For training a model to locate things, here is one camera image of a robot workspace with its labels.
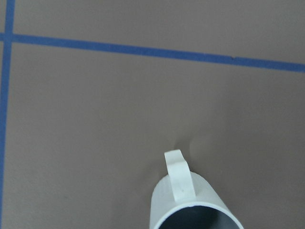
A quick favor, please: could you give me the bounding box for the white cup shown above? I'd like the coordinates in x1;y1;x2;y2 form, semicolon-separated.
149;150;243;229

